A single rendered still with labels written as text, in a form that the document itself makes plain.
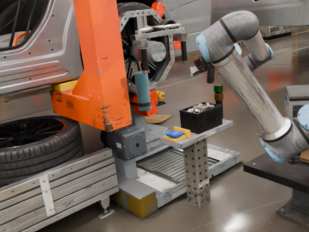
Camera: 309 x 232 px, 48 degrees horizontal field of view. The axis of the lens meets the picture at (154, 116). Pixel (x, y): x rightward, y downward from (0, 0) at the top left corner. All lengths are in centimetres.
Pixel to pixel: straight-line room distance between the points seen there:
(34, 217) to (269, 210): 124
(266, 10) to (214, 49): 314
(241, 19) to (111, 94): 76
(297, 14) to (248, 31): 315
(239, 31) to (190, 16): 150
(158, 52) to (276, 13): 251
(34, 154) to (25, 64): 56
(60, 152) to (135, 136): 48
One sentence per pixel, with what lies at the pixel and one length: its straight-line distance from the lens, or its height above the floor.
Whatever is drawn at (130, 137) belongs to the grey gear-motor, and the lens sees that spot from 214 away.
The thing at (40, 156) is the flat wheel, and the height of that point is 44.
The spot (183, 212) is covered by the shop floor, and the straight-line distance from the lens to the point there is 204.
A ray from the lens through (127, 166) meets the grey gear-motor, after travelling 224.
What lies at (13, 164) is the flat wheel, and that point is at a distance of 192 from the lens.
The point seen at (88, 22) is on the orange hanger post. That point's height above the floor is 109.
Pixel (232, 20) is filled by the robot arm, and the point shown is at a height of 104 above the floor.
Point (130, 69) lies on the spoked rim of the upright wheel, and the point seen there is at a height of 73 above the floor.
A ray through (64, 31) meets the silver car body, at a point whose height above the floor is 104.
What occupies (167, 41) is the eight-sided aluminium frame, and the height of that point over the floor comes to 88.
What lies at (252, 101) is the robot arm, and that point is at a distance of 156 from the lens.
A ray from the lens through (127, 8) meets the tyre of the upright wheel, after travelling 242.
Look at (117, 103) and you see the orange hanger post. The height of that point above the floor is 66.
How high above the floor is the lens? 111
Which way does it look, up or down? 17 degrees down
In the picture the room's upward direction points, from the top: 6 degrees counter-clockwise
